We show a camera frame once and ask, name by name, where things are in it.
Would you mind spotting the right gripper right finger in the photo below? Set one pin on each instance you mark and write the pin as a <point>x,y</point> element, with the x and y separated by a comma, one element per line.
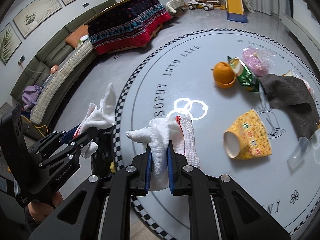
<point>219,208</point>

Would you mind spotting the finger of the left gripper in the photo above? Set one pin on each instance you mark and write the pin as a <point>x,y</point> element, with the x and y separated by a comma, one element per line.
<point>85,141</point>
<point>66,136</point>

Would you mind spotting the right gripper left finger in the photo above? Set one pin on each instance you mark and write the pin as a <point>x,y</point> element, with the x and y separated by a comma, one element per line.
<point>100,207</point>

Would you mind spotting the yellow soybean milk cup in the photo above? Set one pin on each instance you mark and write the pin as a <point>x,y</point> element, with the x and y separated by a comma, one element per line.
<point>247,138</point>

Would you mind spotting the small clear plastic cup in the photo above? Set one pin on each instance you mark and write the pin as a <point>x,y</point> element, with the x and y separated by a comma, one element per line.
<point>302,149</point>

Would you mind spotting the orange peel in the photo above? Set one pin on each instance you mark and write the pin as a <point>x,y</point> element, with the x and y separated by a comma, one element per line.
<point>223,75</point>

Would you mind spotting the green snack packet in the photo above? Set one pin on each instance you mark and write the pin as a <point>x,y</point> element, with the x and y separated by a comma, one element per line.
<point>247,79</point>

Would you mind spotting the grey felt cloth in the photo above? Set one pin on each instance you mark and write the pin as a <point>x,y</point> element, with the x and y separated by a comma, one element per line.
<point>290,94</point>

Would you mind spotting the pink plastic bag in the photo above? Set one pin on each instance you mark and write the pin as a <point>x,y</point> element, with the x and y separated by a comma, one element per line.
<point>258,61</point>

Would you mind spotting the black trash bin bag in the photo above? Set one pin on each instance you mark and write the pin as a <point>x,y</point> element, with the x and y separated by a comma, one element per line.
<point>103,157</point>

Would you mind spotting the left hand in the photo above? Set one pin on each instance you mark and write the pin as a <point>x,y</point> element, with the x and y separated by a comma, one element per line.
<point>36,213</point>

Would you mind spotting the purple backpack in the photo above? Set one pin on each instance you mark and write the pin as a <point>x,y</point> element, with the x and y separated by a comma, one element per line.
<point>30,96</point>

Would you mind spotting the green sofa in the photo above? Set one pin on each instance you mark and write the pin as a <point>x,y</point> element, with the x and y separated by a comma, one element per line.
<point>37,72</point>

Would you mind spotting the small pink toy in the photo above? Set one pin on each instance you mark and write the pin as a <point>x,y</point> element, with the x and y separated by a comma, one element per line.
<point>54,69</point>

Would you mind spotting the quilted sofa mat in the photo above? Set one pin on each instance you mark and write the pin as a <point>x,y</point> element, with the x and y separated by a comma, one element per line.
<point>57,80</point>

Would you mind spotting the orange cushion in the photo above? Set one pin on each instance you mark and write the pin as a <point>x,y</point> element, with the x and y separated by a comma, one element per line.
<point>75,36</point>

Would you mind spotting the round white table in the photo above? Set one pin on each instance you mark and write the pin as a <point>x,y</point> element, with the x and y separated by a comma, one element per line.
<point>177,79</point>

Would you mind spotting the table with patterned blanket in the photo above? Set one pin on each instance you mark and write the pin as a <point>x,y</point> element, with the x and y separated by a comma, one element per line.
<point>129,23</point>

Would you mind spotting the woven basket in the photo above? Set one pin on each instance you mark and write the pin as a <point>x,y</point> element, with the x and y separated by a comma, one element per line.
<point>173,6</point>

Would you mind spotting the toy ride-on car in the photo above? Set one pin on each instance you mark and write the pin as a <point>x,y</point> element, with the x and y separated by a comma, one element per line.
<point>195,4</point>

